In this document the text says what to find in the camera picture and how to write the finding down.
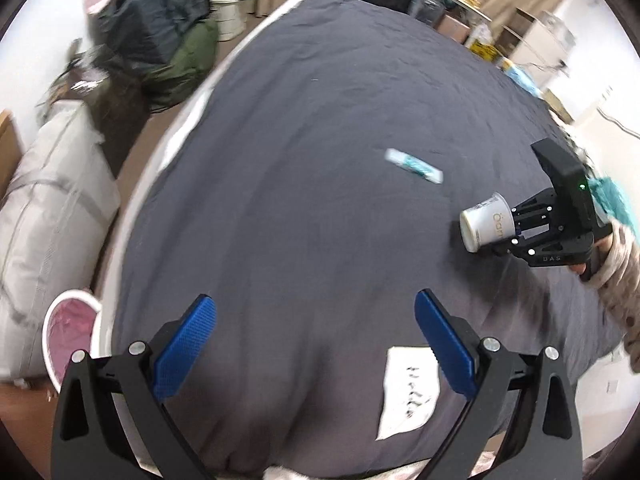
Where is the yellow and black package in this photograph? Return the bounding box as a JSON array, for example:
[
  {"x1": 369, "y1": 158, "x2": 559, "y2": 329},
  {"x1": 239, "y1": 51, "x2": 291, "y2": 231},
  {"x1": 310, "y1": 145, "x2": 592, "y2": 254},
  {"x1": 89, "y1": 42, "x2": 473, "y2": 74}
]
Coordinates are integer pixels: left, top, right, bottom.
[{"x1": 469, "y1": 39, "x2": 502, "y2": 62}]

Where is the dark green bag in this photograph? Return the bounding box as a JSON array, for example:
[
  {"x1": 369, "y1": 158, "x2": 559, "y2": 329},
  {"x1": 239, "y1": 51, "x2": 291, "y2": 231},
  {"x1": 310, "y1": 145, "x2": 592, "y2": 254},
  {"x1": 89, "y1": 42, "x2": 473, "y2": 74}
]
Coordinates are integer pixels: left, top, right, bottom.
[{"x1": 145, "y1": 17, "x2": 221, "y2": 109}]

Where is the teal cloth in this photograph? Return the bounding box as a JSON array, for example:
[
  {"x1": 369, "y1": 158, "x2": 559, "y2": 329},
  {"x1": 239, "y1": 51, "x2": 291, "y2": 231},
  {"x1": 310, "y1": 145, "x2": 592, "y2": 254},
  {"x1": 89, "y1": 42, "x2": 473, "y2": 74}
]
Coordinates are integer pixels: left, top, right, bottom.
[{"x1": 587, "y1": 176, "x2": 633, "y2": 227}]

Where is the white wall cable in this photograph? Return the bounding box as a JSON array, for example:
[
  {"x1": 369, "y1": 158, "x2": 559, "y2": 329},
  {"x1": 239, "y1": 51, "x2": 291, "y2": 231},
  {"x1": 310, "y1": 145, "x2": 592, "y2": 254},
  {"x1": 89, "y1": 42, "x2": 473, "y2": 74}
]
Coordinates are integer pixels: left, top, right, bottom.
[{"x1": 596, "y1": 104, "x2": 640, "y2": 139}]

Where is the grey plastic container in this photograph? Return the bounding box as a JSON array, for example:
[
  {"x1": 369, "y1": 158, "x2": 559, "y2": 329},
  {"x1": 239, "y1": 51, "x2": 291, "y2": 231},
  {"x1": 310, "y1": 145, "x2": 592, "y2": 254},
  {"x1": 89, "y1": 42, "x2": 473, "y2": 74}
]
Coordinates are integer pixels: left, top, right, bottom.
[{"x1": 412, "y1": 0, "x2": 447, "y2": 24}]

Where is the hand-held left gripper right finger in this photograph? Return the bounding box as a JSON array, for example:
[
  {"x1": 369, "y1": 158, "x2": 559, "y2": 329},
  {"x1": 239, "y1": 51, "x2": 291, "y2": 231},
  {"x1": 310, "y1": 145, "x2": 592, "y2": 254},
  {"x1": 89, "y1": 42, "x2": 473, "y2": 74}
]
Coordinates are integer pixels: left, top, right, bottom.
[{"x1": 414, "y1": 288, "x2": 586, "y2": 480}]

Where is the dark grey bed sheet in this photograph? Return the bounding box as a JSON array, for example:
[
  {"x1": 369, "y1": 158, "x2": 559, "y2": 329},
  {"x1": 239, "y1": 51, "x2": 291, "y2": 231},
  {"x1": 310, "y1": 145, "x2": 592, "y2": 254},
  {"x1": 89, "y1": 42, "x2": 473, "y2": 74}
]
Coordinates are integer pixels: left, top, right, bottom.
[{"x1": 107, "y1": 0, "x2": 626, "y2": 480}]

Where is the dark brown cloth pile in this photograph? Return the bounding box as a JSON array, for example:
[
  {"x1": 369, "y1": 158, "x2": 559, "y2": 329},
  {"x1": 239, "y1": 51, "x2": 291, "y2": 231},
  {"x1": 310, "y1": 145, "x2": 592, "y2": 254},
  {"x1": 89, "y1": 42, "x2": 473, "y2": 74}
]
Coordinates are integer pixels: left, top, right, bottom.
[{"x1": 47, "y1": 44, "x2": 152, "y2": 172}]

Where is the white bin with plastic bag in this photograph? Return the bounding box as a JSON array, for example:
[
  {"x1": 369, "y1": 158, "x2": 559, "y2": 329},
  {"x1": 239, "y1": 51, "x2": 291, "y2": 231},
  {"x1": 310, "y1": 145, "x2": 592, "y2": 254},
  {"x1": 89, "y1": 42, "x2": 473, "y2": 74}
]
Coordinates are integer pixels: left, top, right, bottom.
[{"x1": 209, "y1": 0, "x2": 272, "y2": 42}]

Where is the white paper note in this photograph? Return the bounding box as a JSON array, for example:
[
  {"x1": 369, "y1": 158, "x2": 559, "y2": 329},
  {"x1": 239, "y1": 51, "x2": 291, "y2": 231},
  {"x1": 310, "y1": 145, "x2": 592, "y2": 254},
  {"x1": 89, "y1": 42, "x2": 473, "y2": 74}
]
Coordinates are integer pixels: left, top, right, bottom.
[{"x1": 376, "y1": 346, "x2": 441, "y2": 442}]

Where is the person's right hand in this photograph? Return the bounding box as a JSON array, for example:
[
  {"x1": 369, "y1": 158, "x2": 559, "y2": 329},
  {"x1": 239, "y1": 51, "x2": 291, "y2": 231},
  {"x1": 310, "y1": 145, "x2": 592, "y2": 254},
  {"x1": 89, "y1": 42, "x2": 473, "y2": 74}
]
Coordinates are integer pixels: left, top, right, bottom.
[{"x1": 569, "y1": 232, "x2": 616, "y2": 288}]

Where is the white storage cabinet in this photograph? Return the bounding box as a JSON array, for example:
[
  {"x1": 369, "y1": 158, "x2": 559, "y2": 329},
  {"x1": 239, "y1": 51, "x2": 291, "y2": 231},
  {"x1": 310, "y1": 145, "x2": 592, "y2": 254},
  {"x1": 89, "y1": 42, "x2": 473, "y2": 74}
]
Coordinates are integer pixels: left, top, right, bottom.
[{"x1": 500, "y1": 9, "x2": 577, "y2": 67}]

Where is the small teal white tube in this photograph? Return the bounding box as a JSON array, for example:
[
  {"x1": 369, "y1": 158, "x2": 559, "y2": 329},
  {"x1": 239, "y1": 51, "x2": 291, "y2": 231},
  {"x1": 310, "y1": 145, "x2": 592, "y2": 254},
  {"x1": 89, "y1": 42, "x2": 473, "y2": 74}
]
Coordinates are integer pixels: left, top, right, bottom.
[{"x1": 385, "y1": 148, "x2": 445, "y2": 184}]

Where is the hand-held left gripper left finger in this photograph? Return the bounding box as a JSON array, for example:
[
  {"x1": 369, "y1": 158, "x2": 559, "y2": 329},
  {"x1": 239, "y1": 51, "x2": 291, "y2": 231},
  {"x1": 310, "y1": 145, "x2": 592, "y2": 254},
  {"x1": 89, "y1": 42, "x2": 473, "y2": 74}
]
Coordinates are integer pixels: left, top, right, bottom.
[{"x1": 50, "y1": 294, "x2": 218, "y2": 480}]

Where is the white bin with pink liner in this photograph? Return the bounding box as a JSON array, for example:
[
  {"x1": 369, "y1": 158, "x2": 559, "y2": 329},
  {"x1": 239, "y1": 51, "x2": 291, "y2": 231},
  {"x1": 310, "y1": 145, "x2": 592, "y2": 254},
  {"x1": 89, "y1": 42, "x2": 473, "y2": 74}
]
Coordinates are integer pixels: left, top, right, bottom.
[{"x1": 41, "y1": 288, "x2": 103, "y2": 396}]

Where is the light blue plastic bag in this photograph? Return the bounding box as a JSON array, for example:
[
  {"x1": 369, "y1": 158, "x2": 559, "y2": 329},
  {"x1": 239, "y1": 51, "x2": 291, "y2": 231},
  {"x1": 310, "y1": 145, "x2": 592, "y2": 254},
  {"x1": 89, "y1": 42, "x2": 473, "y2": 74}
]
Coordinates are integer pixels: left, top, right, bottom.
[{"x1": 506, "y1": 64, "x2": 542, "y2": 97}]

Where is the large white bedding bag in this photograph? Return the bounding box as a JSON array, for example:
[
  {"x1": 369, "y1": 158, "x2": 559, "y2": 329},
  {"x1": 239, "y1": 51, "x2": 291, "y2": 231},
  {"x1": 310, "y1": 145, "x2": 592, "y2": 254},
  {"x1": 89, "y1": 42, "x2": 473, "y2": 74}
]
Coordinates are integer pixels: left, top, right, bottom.
[{"x1": 0, "y1": 102, "x2": 122, "y2": 382}]

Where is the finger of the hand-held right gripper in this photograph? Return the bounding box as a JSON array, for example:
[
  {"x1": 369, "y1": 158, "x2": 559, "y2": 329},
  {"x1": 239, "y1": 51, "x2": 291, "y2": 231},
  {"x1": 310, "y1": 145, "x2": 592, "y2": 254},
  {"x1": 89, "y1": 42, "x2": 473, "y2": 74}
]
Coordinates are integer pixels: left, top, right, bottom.
[
  {"x1": 480, "y1": 232, "x2": 532, "y2": 258},
  {"x1": 509, "y1": 187, "x2": 557, "y2": 233}
]

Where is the brown cardboard box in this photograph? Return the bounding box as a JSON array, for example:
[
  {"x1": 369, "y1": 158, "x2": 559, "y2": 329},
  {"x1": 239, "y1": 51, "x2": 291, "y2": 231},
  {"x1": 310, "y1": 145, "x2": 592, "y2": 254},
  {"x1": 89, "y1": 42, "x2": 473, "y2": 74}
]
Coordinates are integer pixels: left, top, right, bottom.
[{"x1": 436, "y1": 12, "x2": 472, "y2": 44}]

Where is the white paper cup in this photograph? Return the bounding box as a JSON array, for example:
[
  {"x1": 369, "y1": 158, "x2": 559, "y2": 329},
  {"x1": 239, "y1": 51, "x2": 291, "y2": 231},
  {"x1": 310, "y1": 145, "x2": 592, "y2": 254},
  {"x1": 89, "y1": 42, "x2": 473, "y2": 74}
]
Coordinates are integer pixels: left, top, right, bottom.
[{"x1": 460, "y1": 191, "x2": 518, "y2": 252}]

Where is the person's right forearm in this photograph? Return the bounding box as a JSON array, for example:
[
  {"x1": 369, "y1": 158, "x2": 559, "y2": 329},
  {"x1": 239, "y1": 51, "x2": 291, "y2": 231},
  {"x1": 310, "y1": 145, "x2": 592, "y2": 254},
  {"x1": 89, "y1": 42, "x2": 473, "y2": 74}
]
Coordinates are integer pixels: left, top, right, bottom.
[{"x1": 587, "y1": 220, "x2": 640, "y2": 347}]

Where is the black bag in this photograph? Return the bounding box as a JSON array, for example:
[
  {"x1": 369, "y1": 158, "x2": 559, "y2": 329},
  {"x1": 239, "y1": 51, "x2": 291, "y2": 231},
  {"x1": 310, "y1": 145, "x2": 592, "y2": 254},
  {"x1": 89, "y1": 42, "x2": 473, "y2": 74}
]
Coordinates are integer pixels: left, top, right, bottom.
[{"x1": 95, "y1": 0, "x2": 211, "y2": 67}]

